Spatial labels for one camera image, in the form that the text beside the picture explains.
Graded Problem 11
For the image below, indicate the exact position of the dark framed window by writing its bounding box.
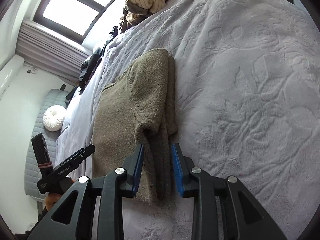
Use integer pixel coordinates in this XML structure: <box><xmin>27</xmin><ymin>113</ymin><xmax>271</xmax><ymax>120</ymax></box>
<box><xmin>32</xmin><ymin>0</ymin><xmax>137</xmax><ymax>38</ymax></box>

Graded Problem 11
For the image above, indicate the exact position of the grey quilted sofa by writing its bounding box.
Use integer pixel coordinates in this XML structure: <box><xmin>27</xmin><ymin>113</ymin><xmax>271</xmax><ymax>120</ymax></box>
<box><xmin>23</xmin><ymin>88</ymin><xmax>73</xmax><ymax>201</ymax></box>

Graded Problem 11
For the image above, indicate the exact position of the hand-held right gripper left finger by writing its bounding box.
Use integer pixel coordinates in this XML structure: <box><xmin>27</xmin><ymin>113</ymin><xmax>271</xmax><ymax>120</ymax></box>
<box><xmin>27</xmin><ymin>144</ymin><xmax>145</xmax><ymax>240</ymax></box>

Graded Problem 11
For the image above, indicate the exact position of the black garment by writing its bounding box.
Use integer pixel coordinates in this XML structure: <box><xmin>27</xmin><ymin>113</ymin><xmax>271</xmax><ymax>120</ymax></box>
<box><xmin>64</xmin><ymin>25</ymin><xmax>121</xmax><ymax>104</ymax></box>

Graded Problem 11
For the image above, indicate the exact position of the grey pleated curtain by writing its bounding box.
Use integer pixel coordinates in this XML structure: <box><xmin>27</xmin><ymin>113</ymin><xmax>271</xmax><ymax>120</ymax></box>
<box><xmin>15</xmin><ymin>20</ymin><xmax>88</xmax><ymax>86</ymax></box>

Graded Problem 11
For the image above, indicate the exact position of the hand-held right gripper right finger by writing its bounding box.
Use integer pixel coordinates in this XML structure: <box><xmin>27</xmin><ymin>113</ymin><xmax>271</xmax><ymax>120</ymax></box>
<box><xmin>171</xmin><ymin>143</ymin><xmax>288</xmax><ymax>240</ymax></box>

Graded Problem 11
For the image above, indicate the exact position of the white round pleated cushion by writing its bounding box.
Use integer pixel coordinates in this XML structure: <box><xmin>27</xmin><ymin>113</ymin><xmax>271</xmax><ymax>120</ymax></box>
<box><xmin>43</xmin><ymin>105</ymin><xmax>67</xmax><ymax>132</ymax></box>

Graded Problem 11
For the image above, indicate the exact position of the white air conditioner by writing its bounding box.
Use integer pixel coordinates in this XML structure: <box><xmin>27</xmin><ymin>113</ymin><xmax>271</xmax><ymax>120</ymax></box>
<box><xmin>0</xmin><ymin>54</ymin><xmax>25</xmax><ymax>101</ymax></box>

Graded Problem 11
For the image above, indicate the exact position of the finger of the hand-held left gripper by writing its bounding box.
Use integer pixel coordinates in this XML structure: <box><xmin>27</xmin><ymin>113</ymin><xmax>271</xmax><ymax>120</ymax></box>
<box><xmin>60</xmin><ymin>144</ymin><xmax>96</xmax><ymax>168</ymax></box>

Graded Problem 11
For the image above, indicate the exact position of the smooth pale grey bedsheet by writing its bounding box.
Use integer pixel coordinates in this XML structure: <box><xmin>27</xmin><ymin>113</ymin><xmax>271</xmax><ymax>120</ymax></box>
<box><xmin>54</xmin><ymin>39</ymin><xmax>118</xmax><ymax>180</ymax></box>

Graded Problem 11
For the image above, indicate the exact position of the person's left hand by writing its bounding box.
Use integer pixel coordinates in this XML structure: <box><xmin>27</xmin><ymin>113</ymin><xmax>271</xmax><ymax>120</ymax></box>
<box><xmin>44</xmin><ymin>177</ymin><xmax>76</xmax><ymax>211</ymax></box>

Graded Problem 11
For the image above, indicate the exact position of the taupe fuzzy sweater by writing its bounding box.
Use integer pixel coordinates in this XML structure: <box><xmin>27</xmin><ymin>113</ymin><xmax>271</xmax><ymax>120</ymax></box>
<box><xmin>91</xmin><ymin>48</ymin><xmax>179</xmax><ymax>207</ymax></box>

